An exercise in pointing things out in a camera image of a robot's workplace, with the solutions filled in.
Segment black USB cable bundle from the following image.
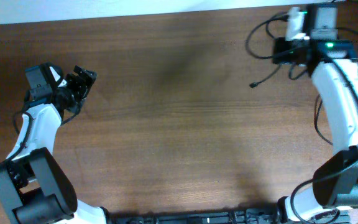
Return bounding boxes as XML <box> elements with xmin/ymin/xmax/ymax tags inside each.
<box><xmin>249</xmin><ymin>63</ymin><xmax>282</xmax><ymax>89</ymax></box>

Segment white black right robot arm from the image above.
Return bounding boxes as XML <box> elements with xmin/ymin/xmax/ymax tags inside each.
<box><xmin>273</xmin><ymin>3</ymin><xmax>358</xmax><ymax>223</ymax></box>

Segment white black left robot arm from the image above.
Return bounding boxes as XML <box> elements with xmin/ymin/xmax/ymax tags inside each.
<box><xmin>0</xmin><ymin>63</ymin><xmax>112</xmax><ymax>224</ymax></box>

